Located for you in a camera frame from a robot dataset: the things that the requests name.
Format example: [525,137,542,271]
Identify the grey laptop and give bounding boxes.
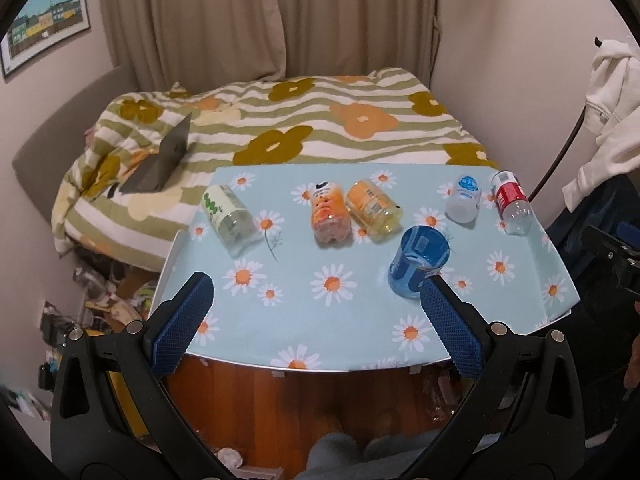
[118,112,193,194]

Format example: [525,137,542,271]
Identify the small white blue-label bottle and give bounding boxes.
[445,175,484,224]

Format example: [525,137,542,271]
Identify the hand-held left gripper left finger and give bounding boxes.
[50,271,236,480]

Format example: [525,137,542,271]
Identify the orange peach drink bottle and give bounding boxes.
[310,181,355,247]

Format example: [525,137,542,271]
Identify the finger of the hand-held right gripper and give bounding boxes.
[581,224,640,292]

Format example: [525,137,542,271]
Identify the black cable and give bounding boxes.
[529,36,603,202]

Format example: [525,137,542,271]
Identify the daisy print blue tablecloth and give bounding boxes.
[161,164,583,371]

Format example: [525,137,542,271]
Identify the grey headboard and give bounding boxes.
[12,66,138,206]

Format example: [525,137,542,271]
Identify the white hoodie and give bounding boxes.
[562,40,640,213]

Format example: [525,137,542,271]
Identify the striped flower print blanket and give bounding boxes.
[51,67,501,268]

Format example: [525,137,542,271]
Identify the green label clear bottle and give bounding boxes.
[200,184,263,259]

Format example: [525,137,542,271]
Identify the dark blue clothing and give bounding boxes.
[545,174,640,281]

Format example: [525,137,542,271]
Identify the red label clear bottle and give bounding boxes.
[491,170,533,237]

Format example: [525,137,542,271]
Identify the beige curtain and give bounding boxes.
[95,0,443,92]

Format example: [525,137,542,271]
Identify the blue plastic cup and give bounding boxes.
[388,225,451,298]

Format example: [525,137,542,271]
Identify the person's grey trouser legs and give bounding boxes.
[306,432,433,480]

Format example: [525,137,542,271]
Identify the orange label yellow bottle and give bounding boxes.
[346,179,404,244]

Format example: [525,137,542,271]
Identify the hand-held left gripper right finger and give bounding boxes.
[400,276,587,480]

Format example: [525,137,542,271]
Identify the framed wall poster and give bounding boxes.
[0,0,93,80]

